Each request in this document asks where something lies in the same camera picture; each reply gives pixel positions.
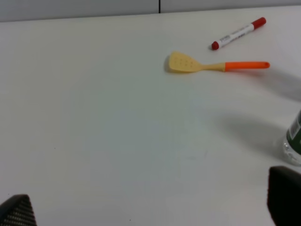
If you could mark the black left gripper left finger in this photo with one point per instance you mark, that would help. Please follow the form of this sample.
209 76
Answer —
17 211

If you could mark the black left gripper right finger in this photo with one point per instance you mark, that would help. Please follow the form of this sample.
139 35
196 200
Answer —
284 196

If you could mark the clear water bottle green label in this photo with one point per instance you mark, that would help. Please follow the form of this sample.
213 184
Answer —
292 141

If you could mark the red white marker pen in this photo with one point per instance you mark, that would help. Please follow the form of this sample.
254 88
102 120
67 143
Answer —
238 33

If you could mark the yellow spatula orange handle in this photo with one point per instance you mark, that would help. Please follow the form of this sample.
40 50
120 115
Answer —
182 63

